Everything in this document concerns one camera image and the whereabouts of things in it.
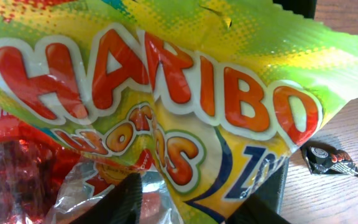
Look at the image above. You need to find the green Haribo gummy bag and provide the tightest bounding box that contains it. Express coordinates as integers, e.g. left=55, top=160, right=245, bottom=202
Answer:
left=0, top=0, right=358, bottom=223

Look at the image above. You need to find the small black candy wrapper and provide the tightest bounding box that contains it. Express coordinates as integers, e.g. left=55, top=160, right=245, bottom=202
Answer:
left=301, top=146, right=358, bottom=177

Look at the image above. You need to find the dark green open box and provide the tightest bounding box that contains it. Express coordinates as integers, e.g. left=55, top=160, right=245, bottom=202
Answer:
left=255, top=0, right=317, bottom=214

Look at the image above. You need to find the red Hacks candy bag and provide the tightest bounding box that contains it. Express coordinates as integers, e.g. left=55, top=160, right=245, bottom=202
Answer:
left=0, top=107, right=80, bottom=223

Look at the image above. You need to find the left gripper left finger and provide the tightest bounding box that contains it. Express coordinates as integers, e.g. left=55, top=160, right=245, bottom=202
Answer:
left=70, top=173, right=142, bottom=224

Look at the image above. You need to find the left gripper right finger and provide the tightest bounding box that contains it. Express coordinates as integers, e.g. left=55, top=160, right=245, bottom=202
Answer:
left=225, top=195, right=290, bottom=224

